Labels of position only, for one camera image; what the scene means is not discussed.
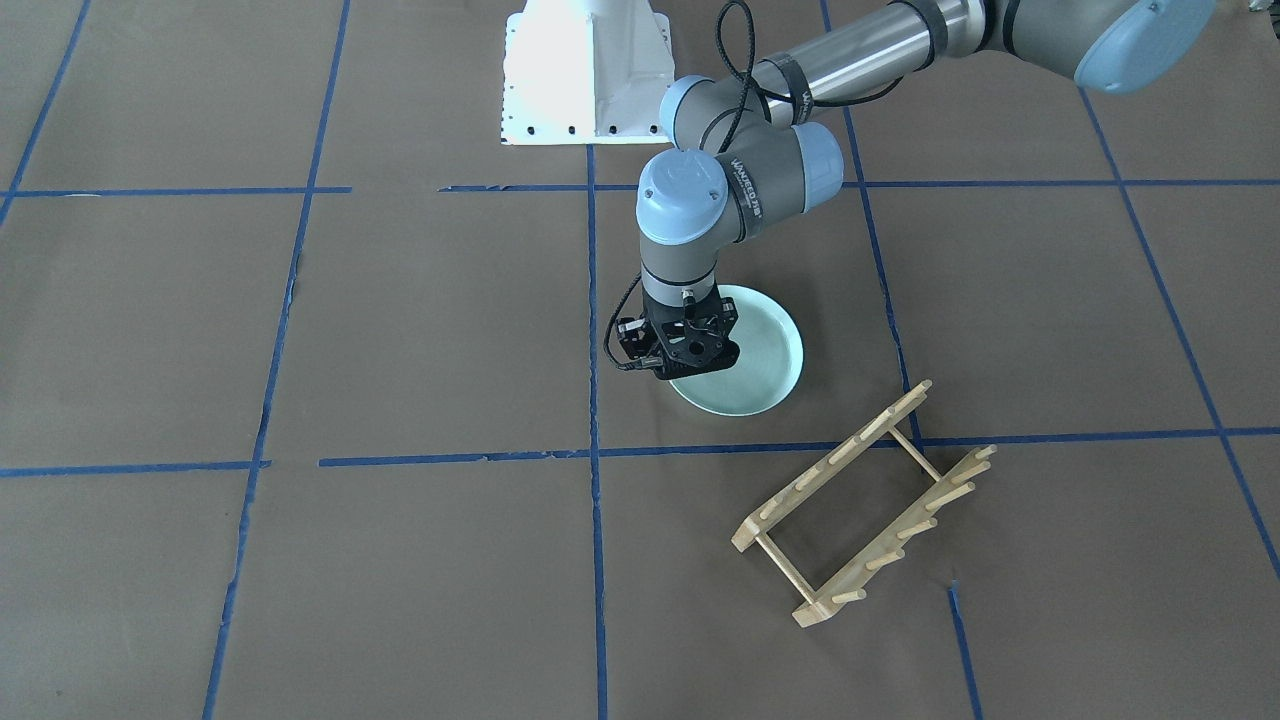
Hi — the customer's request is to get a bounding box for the pale green plate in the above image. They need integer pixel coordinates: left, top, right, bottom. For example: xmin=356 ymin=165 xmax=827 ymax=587
xmin=669 ymin=284 xmax=804 ymax=416

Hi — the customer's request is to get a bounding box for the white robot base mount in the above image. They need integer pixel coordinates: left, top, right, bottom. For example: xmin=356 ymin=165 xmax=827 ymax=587
xmin=500 ymin=1 xmax=675 ymax=146

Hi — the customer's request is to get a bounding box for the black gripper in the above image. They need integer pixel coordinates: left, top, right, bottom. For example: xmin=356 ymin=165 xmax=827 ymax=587
xmin=614 ymin=291 xmax=740 ymax=380

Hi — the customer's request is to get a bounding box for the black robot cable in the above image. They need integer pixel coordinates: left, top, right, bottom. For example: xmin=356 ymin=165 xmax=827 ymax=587
xmin=604 ymin=0 xmax=906 ymax=373

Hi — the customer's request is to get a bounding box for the wooden dish rack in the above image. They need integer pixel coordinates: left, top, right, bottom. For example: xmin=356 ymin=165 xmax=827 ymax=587
xmin=731 ymin=380 xmax=997 ymax=628

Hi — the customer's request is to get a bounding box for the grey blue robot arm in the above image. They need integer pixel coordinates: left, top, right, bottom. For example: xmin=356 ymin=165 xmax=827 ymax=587
xmin=602 ymin=1 xmax=1215 ymax=380

